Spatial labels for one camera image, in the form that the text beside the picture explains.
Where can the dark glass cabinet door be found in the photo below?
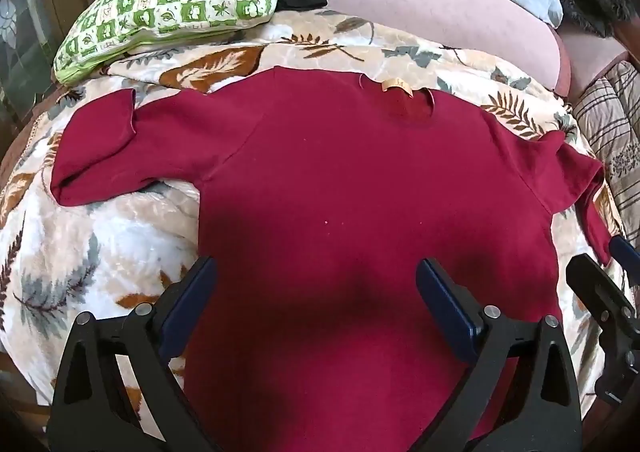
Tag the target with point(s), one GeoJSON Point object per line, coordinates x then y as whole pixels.
{"type": "Point", "coordinates": [25, 32]}

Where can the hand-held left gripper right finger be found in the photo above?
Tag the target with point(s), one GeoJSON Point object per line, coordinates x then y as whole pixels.
{"type": "Point", "coordinates": [445, 302]}

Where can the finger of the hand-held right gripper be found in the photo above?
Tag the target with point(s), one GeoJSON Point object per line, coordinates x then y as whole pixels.
{"type": "Point", "coordinates": [600, 297]}
{"type": "Point", "coordinates": [625, 254]}

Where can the dark red shirt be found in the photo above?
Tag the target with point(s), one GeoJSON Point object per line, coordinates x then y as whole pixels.
{"type": "Point", "coordinates": [325, 172]}

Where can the striped beige quilt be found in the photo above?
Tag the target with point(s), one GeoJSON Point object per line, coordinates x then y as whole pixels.
{"type": "Point", "coordinates": [615, 122]}

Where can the pink quilted cushion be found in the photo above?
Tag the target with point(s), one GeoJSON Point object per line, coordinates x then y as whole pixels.
{"type": "Point", "coordinates": [425, 2]}

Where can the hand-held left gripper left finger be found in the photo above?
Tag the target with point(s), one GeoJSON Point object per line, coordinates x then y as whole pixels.
{"type": "Point", "coordinates": [192, 302]}

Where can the leaf print plush blanket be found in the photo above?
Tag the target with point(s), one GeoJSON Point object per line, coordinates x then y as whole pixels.
{"type": "Point", "coordinates": [100, 242]}

